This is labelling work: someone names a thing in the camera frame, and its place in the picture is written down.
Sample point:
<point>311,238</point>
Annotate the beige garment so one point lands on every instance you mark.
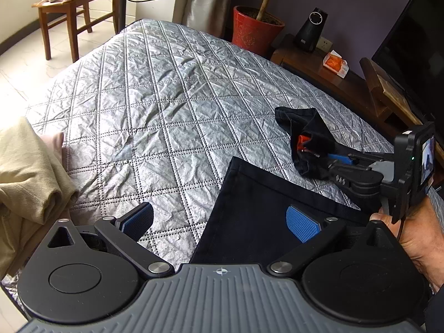
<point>24,180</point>

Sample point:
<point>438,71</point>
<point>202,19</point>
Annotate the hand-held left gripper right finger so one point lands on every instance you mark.
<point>301,223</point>

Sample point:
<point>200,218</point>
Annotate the pink cloth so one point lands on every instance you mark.
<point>53,144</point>

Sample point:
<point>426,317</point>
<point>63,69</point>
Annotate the orange tissue pack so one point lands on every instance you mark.
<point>334,63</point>

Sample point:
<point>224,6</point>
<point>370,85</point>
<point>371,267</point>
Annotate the red plant pot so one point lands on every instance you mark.
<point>253,33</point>

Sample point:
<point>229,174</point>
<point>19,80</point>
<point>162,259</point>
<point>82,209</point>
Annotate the black speaker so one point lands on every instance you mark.
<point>310,29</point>

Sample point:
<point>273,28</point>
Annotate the black television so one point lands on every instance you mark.
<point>416,38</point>

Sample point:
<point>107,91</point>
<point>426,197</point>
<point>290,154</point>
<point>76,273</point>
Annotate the white wall socket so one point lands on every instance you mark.
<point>324,43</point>

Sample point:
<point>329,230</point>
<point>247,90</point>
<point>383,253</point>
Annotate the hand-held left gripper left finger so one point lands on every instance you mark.
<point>138,220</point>

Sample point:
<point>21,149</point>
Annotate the wooden chair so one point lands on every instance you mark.
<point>69,10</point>

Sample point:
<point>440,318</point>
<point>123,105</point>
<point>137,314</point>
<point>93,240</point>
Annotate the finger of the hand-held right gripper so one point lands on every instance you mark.
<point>341,158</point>
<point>347,173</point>

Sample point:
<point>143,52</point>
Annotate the person's right hand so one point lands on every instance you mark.
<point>421,239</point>

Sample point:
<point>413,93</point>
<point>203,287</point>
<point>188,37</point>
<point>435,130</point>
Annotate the wooden television riser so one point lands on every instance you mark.
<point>388,90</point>

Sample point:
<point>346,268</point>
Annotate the beige curtain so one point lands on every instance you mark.
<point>204,0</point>

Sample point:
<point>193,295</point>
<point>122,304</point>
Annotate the silver quilted bed cover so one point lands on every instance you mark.
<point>166,111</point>

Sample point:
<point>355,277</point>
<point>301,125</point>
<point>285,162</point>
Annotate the wooden television cabinet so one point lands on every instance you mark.
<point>329,79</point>

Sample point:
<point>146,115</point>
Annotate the dark jacket with orange lining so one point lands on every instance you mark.
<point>249,215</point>

